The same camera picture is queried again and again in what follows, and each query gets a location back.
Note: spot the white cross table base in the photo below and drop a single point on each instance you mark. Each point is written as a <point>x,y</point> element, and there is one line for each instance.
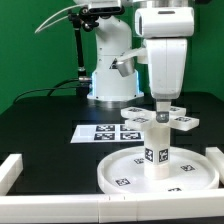
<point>143,120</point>

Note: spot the white left fence bar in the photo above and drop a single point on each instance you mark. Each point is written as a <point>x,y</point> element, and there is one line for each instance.
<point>10,170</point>

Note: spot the white marker sheet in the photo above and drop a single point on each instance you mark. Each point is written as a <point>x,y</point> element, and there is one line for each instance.
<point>105,133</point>

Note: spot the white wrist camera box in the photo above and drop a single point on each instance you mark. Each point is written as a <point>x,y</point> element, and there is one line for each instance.
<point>164,22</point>

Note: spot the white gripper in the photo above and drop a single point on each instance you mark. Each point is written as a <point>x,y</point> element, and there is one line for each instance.
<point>165,59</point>

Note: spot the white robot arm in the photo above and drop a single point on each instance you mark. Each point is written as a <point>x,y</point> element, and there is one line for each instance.
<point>116,35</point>

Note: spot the black camera stand pole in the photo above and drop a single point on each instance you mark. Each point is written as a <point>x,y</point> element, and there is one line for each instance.
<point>83,89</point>

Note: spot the white round table top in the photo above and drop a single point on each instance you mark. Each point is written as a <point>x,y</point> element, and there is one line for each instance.
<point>124,171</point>

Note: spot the white front fence bar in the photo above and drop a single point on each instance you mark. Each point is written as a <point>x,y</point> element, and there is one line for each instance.
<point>111,208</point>

